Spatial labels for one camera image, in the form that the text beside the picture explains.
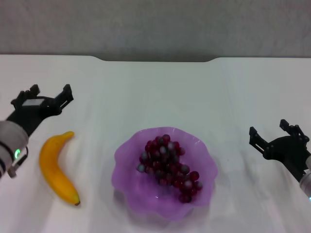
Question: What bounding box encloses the dark red grape bunch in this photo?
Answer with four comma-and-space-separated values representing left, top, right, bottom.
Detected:
136, 134, 204, 204

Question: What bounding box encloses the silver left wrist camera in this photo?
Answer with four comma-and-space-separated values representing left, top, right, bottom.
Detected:
21, 99, 45, 108

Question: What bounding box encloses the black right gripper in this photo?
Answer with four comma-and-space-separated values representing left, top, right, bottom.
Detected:
249, 119, 311, 182

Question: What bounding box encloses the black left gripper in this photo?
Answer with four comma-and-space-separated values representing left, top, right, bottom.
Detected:
6, 84, 74, 139

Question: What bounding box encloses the yellow banana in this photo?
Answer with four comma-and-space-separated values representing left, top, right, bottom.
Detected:
39, 131, 81, 207

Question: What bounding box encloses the purple wavy plastic bowl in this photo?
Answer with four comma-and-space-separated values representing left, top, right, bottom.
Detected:
111, 126, 218, 222

